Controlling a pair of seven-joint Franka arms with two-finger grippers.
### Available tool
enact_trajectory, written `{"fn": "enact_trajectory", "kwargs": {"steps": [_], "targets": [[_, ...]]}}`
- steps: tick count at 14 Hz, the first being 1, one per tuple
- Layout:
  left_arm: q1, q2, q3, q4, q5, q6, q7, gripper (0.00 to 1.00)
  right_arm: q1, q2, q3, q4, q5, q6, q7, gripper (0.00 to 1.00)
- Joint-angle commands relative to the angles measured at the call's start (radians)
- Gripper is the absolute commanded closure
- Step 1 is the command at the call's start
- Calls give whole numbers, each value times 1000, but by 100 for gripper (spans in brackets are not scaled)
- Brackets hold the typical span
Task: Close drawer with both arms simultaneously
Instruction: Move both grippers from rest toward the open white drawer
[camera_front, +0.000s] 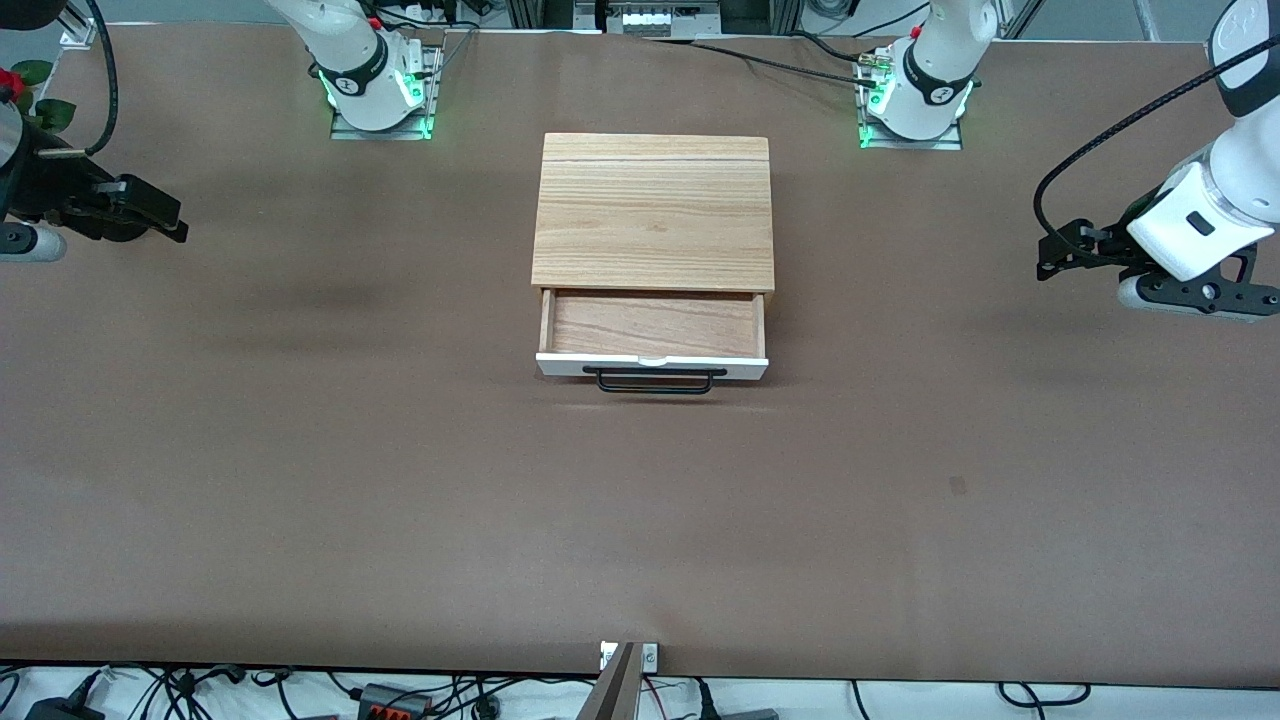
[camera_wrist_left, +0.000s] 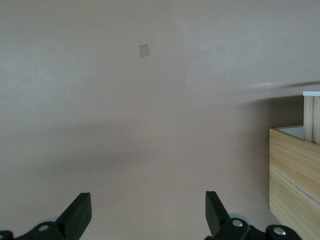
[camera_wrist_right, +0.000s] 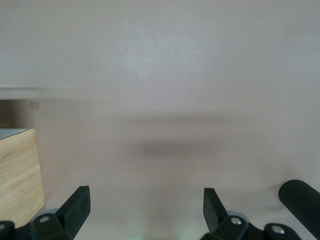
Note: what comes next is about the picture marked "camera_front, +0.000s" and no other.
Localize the white drawer with black handle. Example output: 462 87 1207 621
535 288 770 396

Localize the looped black floor cable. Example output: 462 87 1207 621
998 682 1093 708

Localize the red rose with leaves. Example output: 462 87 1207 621
0 60 78 133

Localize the black left camera bracket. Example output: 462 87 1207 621
1140 245 1280 321

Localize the white power strip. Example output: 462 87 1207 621
620 6 693 37

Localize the long black table cable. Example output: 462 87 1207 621
650 38 883 86

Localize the brown wedge camera post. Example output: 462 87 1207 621
578 642 641 720

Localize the wooden drawer cabinet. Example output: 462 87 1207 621
531 133 778 311

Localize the black box with red buttons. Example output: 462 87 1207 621
358 684 433 720

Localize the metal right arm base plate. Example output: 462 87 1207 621
330 45 443 141

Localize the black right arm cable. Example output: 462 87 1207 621
82 0 122 158

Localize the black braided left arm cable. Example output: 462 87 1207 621
1033 35 1280 243

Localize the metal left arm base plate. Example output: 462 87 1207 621
858 50 964 151

